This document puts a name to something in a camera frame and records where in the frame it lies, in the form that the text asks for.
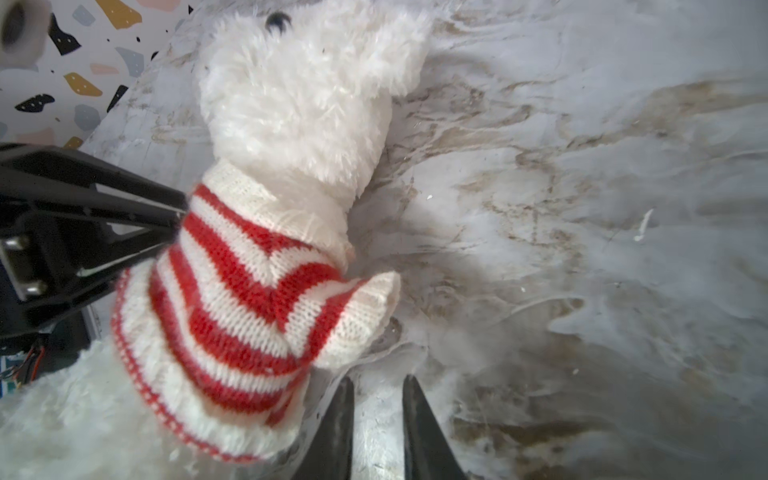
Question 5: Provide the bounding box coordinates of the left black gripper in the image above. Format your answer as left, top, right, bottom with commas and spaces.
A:
1, 143, 187, 355

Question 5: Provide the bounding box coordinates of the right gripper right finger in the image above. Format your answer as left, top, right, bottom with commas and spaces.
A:
402, 375, 467, 480

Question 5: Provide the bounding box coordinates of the white plush teddy bear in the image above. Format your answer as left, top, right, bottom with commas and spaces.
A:
1, 1, 433, 479

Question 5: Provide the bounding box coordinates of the red white striped knit sweater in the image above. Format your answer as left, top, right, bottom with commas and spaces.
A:
111, 161, 401, 463

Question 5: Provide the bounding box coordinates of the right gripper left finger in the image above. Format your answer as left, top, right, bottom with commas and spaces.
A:
292, 376, 355, 480

